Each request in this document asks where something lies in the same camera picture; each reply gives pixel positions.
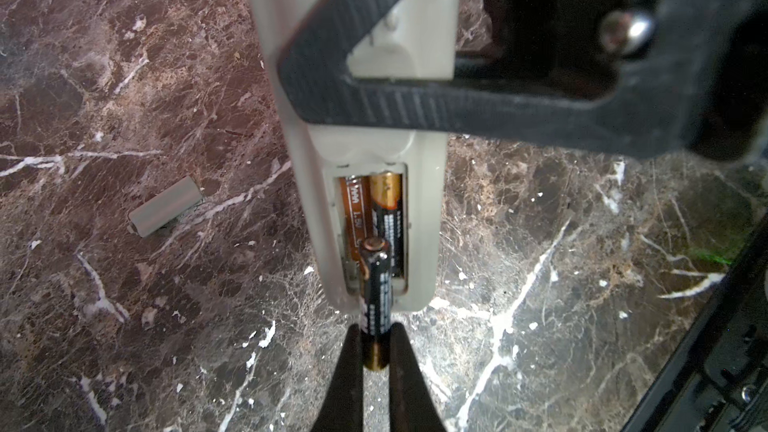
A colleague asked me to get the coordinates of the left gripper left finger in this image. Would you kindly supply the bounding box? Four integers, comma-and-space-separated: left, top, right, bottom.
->
311, 324, 364, 432

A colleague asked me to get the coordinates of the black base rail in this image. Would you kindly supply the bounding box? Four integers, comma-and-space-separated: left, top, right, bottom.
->
623, 220, 767, 431

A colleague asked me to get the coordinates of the remote battery cover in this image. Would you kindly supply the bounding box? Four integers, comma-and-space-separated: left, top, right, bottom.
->
128, 177, 204, 238

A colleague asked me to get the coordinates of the white AC remote control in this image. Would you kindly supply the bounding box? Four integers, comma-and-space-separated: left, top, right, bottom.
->
250, 0, 459, 313

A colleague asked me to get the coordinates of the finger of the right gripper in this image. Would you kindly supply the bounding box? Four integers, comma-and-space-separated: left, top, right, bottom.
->
277, 0, 721, 160

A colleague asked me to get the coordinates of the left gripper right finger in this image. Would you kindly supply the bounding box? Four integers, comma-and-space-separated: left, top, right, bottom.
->
389, 323, 446, 432

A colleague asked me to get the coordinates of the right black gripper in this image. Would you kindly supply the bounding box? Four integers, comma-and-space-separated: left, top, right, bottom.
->
484, 0, 767, 162

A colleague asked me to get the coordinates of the black AAA battery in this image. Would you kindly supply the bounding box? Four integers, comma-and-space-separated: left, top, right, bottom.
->
359, 236, 393, 371
369, 172, 405, 278

